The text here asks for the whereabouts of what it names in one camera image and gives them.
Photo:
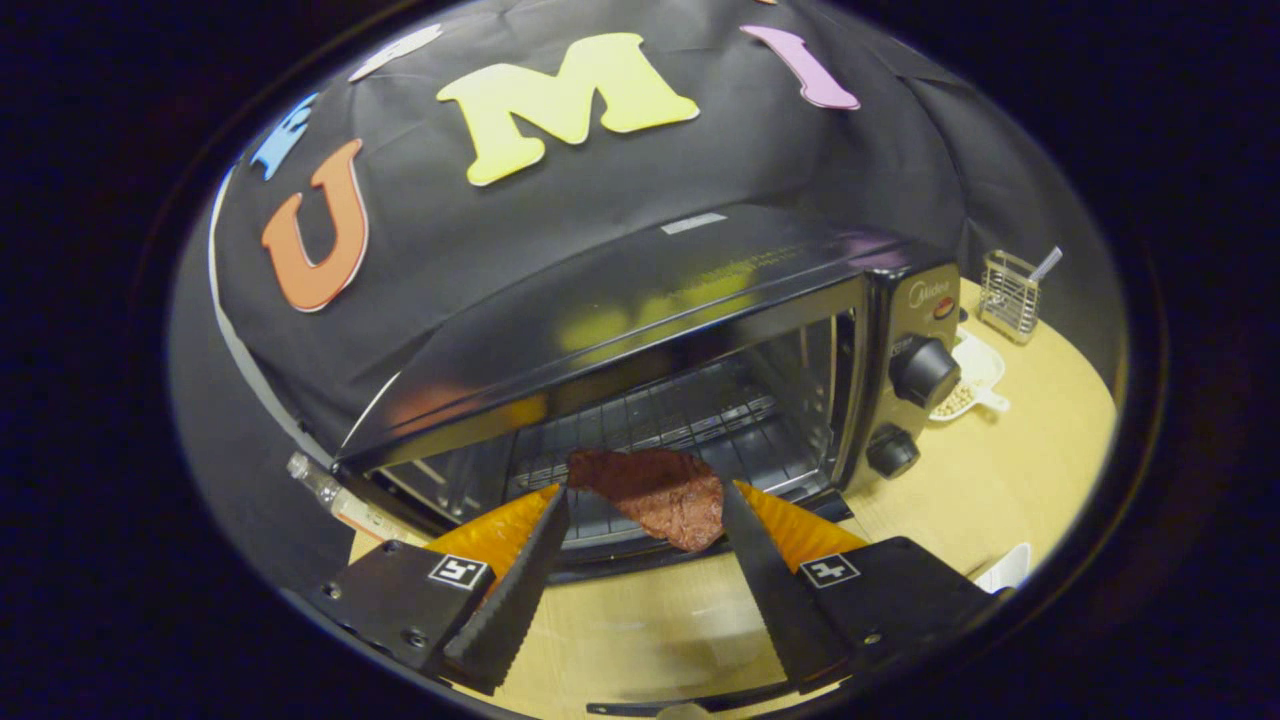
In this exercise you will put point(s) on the white spoon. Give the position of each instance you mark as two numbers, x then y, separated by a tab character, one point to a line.
1045	265

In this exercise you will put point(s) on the brown meat slice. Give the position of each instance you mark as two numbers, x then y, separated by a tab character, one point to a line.
670	495

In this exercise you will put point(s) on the small clear bottle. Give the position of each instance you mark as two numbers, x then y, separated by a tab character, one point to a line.
320	485

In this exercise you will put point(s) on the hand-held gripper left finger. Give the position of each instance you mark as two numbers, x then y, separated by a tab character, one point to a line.
515	590

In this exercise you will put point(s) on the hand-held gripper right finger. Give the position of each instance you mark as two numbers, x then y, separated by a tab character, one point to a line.
770	590

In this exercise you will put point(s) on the black toaster oven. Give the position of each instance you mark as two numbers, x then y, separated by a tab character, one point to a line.
650	290

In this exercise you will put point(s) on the white foam tray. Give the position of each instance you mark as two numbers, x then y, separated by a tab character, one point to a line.
1008	572

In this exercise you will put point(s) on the white divided grain dish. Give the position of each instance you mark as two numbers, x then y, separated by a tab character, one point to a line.
975	365

